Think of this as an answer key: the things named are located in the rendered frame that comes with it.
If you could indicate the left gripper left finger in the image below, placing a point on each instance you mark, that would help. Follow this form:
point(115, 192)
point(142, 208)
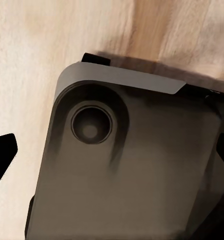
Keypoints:
point(8, 150)

